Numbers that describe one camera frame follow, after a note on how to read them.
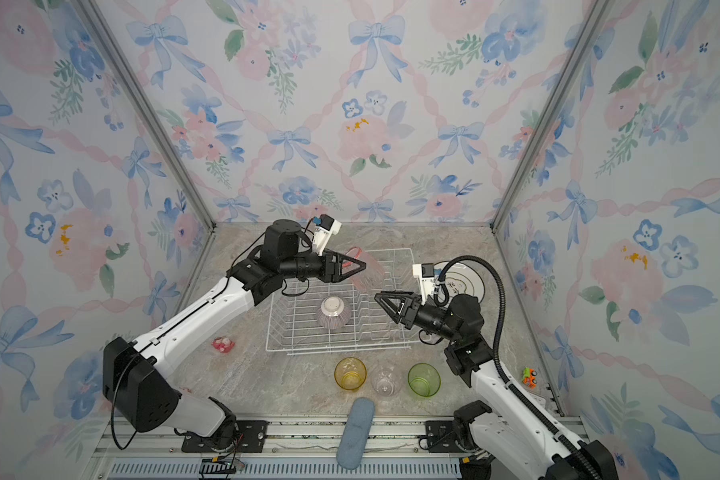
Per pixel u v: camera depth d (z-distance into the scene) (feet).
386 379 2.67
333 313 2.91
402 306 2.06
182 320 1.53
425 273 2.10
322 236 2.18
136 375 1.32
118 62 2.51
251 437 2.41
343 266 2.14
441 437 2.37
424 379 2.69
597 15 2.26
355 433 2.40
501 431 1.89
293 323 3.03
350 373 2.76
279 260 1.90
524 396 1.58
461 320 1.81
